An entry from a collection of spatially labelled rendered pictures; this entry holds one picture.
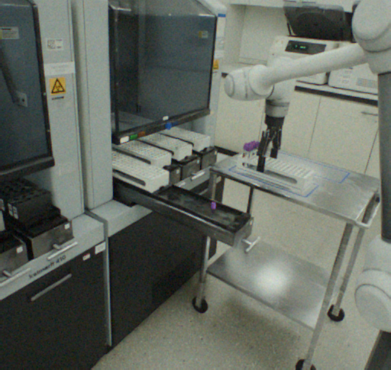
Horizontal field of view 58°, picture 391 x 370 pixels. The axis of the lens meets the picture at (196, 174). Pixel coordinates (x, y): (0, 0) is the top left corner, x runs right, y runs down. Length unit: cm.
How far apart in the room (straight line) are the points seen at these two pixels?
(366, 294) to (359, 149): 253
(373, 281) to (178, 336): 117
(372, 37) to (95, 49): 77
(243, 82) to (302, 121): 226
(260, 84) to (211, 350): 122
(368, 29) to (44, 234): 96
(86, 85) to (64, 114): 12
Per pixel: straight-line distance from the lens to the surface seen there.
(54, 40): 110
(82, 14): 116
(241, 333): 192
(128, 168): 136
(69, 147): 119
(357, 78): 329
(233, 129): 376
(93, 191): 131
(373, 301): 91
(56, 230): 114
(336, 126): 336
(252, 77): 122
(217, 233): 115
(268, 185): 142
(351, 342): 207
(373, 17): 84
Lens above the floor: 142
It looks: 25 degrees down
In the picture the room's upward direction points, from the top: 5 degrees clockwise
